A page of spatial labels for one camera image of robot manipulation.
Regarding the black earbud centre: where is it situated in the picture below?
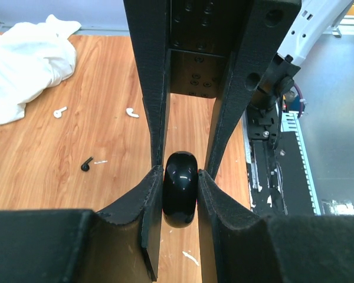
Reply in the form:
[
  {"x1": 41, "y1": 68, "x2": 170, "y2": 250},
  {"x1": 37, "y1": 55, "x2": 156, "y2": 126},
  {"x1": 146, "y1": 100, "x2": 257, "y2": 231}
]
[{"x1": 80, "y1": 156, "x2": 93, "y2": 172}]

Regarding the white crumpled cloth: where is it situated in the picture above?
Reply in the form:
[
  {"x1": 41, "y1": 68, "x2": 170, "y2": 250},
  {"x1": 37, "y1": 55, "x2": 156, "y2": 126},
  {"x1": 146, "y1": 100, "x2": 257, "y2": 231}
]
[{"x1": 0, "y1": 14, "x2": 81, "y2": 125}]

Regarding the white earbud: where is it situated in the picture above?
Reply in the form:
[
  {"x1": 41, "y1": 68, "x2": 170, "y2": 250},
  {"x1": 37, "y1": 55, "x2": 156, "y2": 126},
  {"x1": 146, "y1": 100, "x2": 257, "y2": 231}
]
[
  {"x1": 53, "y1": 106, "x2": 67, "y2": 119},
  {"x1": 126, "y1": 107, "x2": 139, "y2": 119}
]

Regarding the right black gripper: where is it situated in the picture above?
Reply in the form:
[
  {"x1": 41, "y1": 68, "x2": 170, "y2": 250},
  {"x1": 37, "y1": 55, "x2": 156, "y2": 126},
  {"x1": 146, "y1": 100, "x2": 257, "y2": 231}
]
[{"x1": 123, "y1": 0, "x2": 301, "y2": 178}]

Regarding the white earbud lower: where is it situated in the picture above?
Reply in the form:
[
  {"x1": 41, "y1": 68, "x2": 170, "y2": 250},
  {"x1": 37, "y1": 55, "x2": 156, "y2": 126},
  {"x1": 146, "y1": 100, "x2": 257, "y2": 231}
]
[{"x1": 126, "y1": 107, "x2": 139, "y2": 119}]

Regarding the white earbud right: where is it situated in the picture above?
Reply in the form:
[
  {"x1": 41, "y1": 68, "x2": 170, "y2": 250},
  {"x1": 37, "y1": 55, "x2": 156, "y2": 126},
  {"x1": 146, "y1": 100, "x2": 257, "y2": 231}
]
[{"x1": 53, "y1": 106, "x2": 67, "y2": 119}]

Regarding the black earbud charging case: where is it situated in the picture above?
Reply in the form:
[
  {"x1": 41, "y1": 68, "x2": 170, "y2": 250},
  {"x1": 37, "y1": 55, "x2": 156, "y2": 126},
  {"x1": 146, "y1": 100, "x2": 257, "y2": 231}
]
[{"x1": 162, "y1": 151, "x2": 198, "y2": 228}]

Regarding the white slotted cable duct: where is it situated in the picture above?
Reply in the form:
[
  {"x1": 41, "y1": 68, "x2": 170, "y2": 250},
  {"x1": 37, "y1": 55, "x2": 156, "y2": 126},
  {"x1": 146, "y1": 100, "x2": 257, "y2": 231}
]
[{"x1": 278, "y1": 113, "x2": 322, "y2": 216}]

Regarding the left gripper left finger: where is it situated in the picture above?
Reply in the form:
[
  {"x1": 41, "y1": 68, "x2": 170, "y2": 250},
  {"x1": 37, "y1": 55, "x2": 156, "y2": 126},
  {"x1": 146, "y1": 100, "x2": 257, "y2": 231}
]
[{"x1": 0, "y1": 166, "x2": 163, "y2": 282}]

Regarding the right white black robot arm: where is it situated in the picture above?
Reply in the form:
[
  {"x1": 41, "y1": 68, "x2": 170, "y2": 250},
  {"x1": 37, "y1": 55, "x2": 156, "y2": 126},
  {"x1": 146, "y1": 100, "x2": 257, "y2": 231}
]
[{"x1": 124, "y1": 1, "x2": 352, "y2": 177}]

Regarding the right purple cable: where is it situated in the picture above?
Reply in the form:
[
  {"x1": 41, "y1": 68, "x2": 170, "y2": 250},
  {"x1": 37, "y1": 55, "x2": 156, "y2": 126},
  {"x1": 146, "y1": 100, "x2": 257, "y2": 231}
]
[{"x1": 291, "y1": 84, "x2": 308, "y2": 117}]

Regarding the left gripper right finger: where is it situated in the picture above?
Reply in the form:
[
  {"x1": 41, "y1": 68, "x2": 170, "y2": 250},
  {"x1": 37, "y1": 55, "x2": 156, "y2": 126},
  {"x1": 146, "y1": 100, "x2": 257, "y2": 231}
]
[{"x1": 198, "y1": 170, "x2": 354, "y2": 282}]

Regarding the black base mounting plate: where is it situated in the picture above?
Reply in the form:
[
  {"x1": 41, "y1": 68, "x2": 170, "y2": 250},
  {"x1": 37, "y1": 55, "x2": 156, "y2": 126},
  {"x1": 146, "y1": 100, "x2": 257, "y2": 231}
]
[{"x1": 243, "y1": 108, "x2": 321, "y2": 216}]

